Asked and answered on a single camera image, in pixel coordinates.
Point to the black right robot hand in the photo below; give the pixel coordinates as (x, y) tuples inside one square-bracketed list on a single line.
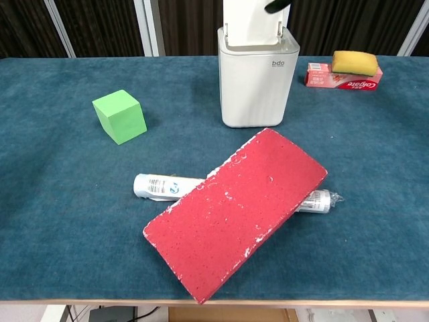
[(276, 4)]

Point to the white plastic lid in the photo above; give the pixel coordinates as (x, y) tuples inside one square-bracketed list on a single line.
[(251, 23)]

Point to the white trash bin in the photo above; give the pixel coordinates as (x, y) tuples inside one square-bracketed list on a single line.
[(254, 94)]

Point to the yellow sponge with green pad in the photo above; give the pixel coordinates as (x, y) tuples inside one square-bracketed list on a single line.
[(353, 62)]

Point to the red Colgate toothpaste box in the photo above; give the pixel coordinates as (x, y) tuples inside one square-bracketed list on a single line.
[(335, 82)]

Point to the dark pleated curtain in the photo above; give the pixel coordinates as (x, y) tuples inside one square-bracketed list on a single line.
[(107, 27)]

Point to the green foam cube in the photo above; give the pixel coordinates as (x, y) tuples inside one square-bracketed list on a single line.
[(119, 114)]

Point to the red painted brick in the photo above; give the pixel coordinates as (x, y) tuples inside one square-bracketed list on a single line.
[(234, 214)]

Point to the white plastic tube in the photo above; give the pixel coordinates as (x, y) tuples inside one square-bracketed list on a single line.
[(157, 186)]

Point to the teal table cloth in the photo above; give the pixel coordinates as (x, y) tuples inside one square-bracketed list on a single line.
[(67, 208)]

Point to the brown cardboard box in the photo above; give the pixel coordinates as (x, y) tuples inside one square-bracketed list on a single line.
[(228, 315)]

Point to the wooden table edge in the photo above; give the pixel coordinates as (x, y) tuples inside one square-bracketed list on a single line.
[(100, 302)]

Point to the black box under table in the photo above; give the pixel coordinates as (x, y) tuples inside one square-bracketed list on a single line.
[(112, 315)]

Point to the white table leg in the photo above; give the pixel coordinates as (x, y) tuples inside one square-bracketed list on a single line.
[(52, 314)]

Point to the grey metal frame post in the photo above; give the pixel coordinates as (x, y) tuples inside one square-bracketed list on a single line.
[(60, 30), (149, 30), (414, 30)]

